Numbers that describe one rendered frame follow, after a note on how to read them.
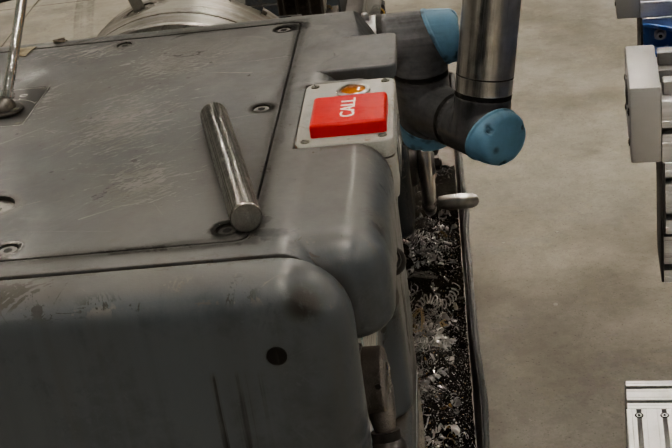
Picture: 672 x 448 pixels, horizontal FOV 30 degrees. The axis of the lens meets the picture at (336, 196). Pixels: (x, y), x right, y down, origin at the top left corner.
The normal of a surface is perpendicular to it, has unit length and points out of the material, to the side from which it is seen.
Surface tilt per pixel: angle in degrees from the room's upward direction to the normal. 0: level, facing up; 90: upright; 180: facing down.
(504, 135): 90
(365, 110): 0
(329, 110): 0
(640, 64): 0
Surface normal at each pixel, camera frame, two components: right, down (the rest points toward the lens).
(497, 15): 0.07, 0.34
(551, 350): -0.12, -0.90
